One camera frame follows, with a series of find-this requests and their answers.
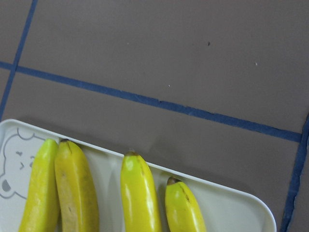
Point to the yellow banana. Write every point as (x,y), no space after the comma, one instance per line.
(182,209)
(139,197)
(42,208)
(76,189)

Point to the white bear tray plate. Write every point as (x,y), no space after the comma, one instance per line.
(224,209)

